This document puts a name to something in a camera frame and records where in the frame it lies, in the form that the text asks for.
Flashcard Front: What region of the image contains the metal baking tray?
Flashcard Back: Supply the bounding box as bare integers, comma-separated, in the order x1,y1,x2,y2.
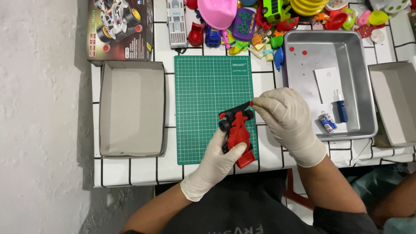
283,30,379,141

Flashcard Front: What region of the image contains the blue plastic toy piece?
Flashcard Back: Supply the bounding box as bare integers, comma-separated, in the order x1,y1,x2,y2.
274,47,285,72

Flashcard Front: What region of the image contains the stack of yellow plastic rings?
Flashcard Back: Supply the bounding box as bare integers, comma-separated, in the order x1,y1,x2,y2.
290,0,329,17

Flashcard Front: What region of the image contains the green cutting mat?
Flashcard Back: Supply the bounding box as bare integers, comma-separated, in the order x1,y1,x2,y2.
174,55,259,166

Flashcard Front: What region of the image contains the small battery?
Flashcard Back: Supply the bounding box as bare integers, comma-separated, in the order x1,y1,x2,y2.
318,116,335,134
322,110,338,130

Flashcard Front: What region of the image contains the red black toy racing car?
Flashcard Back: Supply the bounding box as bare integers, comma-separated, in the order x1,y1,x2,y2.
218,101,257,169

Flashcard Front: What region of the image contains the white grid tablecloth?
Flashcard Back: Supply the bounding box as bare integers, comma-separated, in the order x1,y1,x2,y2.
92,0,416,189

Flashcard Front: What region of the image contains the purple toy with green gears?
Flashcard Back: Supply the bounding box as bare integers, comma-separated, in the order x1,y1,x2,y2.
231,8,257,42

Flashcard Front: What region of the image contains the grey cardboard box bottom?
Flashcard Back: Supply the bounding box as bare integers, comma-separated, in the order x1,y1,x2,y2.
368,61,416,148

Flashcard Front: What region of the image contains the person's left hand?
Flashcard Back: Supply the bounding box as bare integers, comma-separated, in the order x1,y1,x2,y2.
181,128,248,202

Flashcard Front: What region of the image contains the pink plastic bowl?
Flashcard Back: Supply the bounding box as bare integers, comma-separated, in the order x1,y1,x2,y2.
197,0,238,31

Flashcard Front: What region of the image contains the person's right hand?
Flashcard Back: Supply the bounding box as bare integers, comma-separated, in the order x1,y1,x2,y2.
252,87,327,168

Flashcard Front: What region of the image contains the small blue toy car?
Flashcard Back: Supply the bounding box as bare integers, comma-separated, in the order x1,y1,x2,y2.
205,26,222,48

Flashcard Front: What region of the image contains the green toy truck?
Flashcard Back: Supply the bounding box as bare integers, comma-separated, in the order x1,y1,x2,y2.
262,0,292,23

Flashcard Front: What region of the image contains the heap of colourful plastic toys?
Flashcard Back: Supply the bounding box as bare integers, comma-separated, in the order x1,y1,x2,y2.
184,0,416,64

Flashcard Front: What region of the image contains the person's black shirt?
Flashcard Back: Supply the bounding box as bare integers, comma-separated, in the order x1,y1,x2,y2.
123,169,379,234

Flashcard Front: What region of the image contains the printed toy car box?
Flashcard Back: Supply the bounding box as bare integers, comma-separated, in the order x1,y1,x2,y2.
86,0,154,67

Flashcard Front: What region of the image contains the person's bare knee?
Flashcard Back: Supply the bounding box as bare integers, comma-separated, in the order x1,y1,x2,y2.
370,180,416,229

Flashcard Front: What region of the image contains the white toy bus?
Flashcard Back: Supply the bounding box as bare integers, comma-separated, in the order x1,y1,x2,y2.
166,0,188,49

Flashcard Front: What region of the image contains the red plastic stool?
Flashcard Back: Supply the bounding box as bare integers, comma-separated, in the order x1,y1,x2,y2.
283,168,315,211

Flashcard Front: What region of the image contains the teal cloth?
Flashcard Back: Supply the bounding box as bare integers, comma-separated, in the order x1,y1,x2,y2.
345,162,416,234

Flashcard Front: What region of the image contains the grey cardboard box lid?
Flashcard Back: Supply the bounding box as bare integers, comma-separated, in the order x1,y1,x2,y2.
99,60,166,158

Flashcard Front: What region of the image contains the white paper sheet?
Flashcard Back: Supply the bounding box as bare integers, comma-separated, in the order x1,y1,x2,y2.
314,67,345,105

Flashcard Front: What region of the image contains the blue handled screwdriver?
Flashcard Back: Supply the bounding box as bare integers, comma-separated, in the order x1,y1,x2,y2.
335,89,348,123

